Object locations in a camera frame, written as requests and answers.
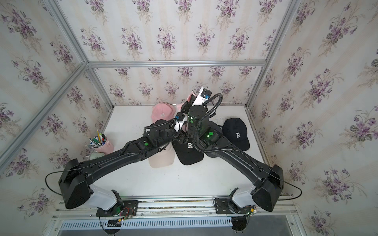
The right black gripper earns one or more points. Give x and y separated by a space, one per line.
186 109

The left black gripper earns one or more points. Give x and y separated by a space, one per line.
181 137

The pink cap back wall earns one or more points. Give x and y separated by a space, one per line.
163 111

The beige baseball cap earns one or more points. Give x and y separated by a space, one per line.
164 157

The black cap white letter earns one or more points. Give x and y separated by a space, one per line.
235 130

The pink cap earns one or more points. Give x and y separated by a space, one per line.
192 96

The dark grey baseball cap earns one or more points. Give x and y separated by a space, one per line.
213 140

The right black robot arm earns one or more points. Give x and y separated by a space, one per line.
268 181

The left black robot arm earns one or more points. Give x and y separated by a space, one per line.
77 179

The pink pen holder cup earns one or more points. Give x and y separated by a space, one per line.
101 144

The small green white bottle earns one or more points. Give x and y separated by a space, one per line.
96 155

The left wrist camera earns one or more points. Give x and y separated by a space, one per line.
180 120

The aluminium mounting rail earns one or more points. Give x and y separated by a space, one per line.
167 207

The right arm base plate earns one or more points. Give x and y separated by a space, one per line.
224 206

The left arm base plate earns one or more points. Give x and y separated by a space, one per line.
126 209

